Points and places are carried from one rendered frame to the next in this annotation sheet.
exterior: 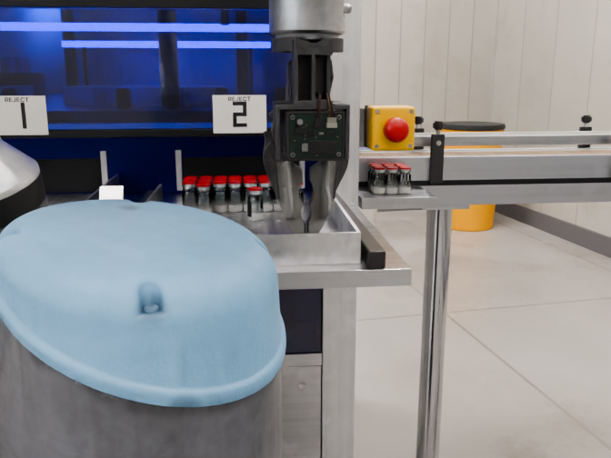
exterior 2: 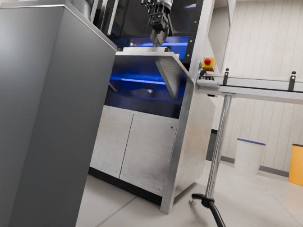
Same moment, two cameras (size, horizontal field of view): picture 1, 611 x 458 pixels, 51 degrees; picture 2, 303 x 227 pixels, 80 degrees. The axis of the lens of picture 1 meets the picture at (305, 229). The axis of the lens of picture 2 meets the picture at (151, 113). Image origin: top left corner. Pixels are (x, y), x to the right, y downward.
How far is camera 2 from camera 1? 76 cm
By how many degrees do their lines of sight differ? 37
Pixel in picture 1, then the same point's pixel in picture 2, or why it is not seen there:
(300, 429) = (168, 139)
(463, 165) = (233, 81)
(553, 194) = (264, 93)
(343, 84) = (197, 52)
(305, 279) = (151, 53)
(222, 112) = not seen: hidden behind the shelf
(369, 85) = (267, 129)
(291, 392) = (168, 128)
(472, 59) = not seen: outside the picture
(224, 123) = not seen: hidden behind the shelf
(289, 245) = (151, 49)
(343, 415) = (180, 139)
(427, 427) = (213, 165)
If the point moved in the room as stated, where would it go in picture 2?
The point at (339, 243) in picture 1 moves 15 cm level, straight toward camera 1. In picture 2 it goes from (161, 49) to (142, 33)
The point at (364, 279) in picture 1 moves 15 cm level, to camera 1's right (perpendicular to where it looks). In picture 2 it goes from (162, 53) to (192, 52)
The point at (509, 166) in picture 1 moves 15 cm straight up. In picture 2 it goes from (249, 83) to (253, 60)
